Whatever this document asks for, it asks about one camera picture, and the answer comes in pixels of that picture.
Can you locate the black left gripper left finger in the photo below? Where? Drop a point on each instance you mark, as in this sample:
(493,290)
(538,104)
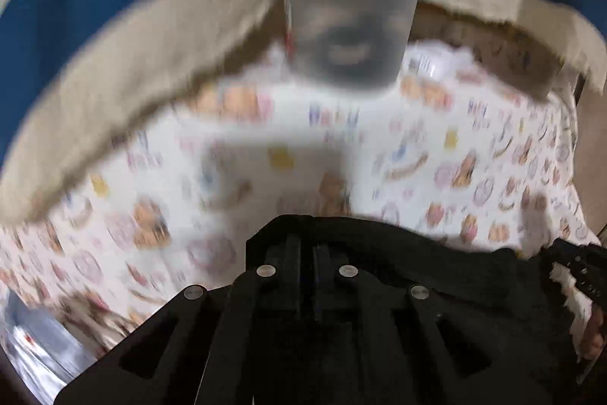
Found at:
(194,350)

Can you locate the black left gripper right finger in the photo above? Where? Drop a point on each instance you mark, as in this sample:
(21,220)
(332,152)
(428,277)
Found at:
(410,345)

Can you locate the black pants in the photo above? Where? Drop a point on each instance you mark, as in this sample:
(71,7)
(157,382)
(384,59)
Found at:
(298,258)

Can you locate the person's right hand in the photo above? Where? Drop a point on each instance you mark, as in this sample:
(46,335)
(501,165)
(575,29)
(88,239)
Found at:
(593,340)

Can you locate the light blue folded garment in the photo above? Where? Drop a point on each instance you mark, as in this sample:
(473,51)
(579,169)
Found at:
(45,354)

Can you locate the teddy bear print bedsheet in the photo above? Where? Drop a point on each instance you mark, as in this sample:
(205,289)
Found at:
(448,152)

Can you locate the striped Paris blanket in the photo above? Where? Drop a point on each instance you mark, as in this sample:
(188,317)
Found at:
(75,72)

